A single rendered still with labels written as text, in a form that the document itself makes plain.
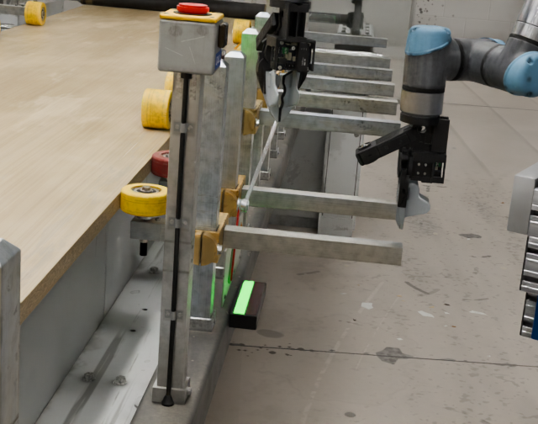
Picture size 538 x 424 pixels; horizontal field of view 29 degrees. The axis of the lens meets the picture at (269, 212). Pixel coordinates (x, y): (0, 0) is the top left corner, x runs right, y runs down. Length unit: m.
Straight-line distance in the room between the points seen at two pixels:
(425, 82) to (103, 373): 0.73
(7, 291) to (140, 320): 1.31
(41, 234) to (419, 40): 0.74
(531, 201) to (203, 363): 0.55
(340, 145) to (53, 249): 3.12
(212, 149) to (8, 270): 1.00
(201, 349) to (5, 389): 0.99
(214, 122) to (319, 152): 3.01
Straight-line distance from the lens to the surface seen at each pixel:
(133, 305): 2.00
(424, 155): 1.87
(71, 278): 1.67
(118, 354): 1.79
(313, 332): 3.56
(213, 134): 1.60
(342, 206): 1.91
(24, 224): 1.52
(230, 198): 1.85
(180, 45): 1.30
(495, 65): 1.82
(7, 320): 0.64
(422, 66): 1.84
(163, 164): 1.90
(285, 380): 3.20
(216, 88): 1.58
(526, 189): 1.64
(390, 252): 1.67
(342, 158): 4.47
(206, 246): 1.61
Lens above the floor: 1.35
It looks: 16 degrees down
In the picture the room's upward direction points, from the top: 5 degrees clockwise
